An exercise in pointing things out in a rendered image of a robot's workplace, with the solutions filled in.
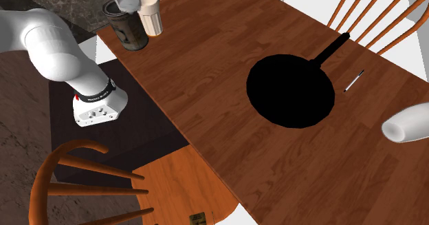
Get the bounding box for brown wooden table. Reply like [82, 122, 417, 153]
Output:
[96, 0, 429, 225]

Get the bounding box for dark robot stand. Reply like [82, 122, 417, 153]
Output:
[48, 58, 190, 189]

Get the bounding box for black frying pan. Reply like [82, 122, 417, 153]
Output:
[245, 32, 351, 129]

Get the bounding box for cream ribbed cup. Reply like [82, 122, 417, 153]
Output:
[137, 0, 164, 38]

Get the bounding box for dark printed tin can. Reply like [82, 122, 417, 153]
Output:
[101, 0, 150, 52]

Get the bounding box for small olive box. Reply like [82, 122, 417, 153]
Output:
[188, 211, 207, 225]

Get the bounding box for black and white pen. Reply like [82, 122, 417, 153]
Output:
[343, 69, 366, 94]

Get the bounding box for white vase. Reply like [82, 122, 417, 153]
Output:
[381, 103, 429, 144]

